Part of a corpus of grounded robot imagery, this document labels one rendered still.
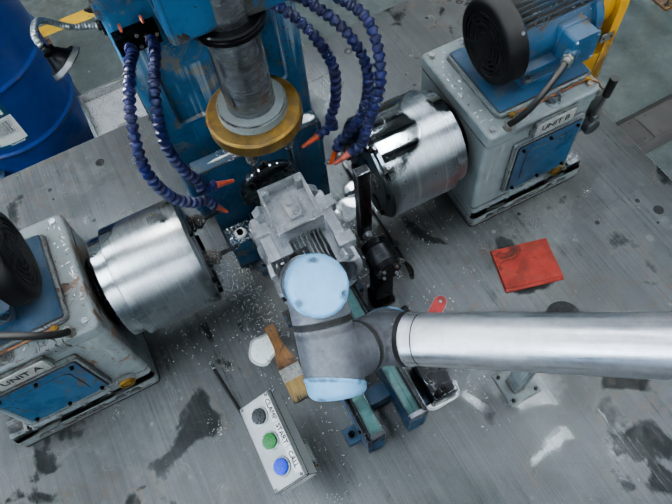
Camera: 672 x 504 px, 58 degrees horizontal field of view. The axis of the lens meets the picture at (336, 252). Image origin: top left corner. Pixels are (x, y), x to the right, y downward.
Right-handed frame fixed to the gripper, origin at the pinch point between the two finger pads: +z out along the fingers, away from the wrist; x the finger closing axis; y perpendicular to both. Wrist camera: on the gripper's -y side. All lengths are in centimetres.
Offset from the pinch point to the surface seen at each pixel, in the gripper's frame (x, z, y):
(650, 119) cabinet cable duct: -178, 115, -12
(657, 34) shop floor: -217, 138, 21
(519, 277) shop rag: -52, 19, -24
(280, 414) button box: 13.9, -9.1, -19.1
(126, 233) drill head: 26.2, 5.3, 24.4
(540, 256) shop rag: -59, 20, -22
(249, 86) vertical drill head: -5.6, -19.8, 35.5
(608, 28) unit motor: -83, -4, 21
